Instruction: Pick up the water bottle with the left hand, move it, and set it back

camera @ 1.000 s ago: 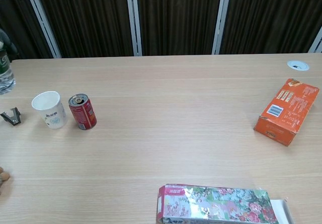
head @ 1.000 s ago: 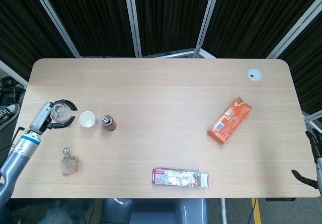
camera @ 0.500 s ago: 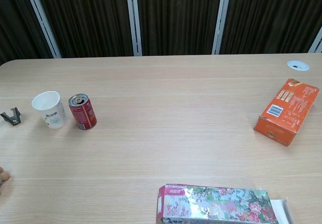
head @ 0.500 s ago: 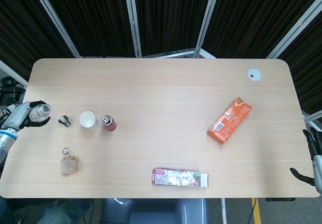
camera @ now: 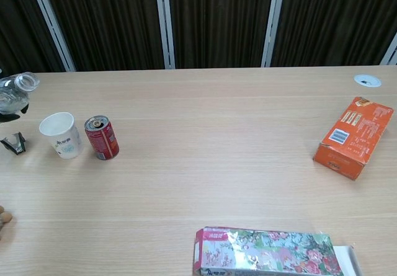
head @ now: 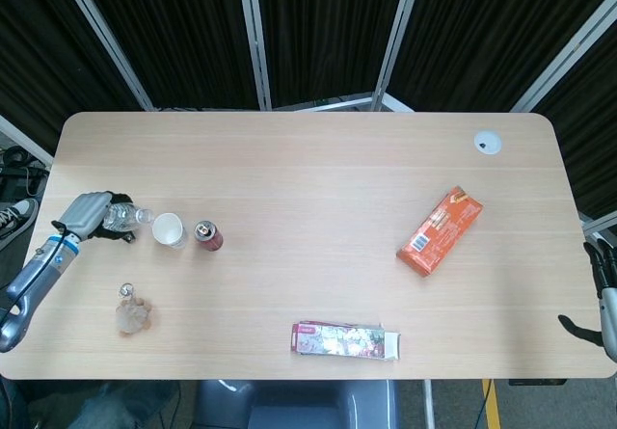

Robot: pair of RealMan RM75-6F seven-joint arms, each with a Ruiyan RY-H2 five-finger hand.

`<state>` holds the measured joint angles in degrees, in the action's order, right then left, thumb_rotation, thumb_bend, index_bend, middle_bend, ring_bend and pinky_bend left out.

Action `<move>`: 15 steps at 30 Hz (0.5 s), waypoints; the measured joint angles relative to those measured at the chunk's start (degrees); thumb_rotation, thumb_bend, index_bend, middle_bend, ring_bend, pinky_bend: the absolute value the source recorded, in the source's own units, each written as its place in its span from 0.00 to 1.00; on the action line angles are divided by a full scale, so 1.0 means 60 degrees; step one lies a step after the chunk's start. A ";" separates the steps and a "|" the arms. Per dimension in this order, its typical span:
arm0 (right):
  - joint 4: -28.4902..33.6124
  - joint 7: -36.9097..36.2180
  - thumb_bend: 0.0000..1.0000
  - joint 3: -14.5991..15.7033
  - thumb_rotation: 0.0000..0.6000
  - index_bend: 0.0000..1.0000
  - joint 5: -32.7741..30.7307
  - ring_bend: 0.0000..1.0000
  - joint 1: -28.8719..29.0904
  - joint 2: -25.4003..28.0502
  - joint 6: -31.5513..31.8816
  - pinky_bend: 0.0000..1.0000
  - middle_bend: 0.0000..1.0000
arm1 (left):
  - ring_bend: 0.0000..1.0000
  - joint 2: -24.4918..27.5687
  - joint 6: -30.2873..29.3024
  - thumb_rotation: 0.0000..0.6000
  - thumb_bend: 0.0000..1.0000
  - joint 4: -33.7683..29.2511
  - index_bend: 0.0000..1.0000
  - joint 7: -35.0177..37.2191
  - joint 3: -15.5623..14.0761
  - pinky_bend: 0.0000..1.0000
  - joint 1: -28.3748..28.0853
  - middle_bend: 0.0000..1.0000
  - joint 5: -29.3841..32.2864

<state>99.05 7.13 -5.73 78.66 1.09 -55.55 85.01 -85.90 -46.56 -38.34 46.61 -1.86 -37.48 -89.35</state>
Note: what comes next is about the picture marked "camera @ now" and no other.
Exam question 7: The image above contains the transparent plastic bottle green label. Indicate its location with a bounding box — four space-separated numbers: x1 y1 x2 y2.
0 71 40 115

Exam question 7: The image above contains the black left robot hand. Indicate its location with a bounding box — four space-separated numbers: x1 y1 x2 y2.
0 102 30 123

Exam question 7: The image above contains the brown round object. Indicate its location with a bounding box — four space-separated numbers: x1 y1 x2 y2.
0 205 13 227

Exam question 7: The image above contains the orange cardboard box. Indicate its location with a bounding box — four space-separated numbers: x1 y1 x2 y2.
312 96 395 181

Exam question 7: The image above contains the black staple remover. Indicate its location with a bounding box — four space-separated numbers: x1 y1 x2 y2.
0 131 27 156

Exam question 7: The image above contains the floral print tissue box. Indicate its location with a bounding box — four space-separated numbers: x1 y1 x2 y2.
192 225 344 276

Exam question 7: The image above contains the white paper cup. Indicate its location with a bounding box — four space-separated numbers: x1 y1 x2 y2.
38 112 84 159

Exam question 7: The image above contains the white round cable grommet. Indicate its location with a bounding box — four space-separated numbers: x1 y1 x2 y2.
353 74 382 88

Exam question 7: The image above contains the white paper sheet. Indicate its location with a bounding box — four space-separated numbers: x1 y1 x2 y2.
333 244 363 276

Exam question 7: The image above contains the red soda can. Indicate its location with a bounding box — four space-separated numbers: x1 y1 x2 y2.
84 115 120 161

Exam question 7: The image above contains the grey partition frame post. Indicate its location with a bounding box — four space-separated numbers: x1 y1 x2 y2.
261 0 287 68
380 32 397 66
27 0 77 72
154 0 176 70

